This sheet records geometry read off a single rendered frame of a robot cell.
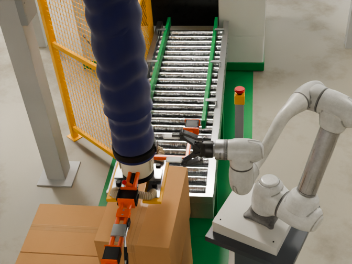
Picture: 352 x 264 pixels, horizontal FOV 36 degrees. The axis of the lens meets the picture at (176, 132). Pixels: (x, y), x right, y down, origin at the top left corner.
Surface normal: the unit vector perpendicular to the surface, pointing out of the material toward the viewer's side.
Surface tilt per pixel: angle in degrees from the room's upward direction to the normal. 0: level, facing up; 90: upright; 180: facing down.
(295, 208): 67
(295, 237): 0
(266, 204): 86
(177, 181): 0
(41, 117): 90
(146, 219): 0
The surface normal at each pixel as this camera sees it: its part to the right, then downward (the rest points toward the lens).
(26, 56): -0.12, 0.64
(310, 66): -0.07, -0.77
